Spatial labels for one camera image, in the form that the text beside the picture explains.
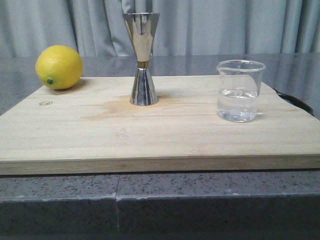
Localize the small glass beaker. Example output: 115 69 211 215
216 59 266 123

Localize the steel double jigger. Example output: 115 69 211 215
123 12 160 106

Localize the wooden cutting board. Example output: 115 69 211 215
0 75 320 175

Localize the grey curtain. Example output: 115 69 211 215
0 0 320 58

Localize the yellow lemon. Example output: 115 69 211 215
35 45 83 90

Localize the black board strap handle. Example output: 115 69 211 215
273 88 314 116

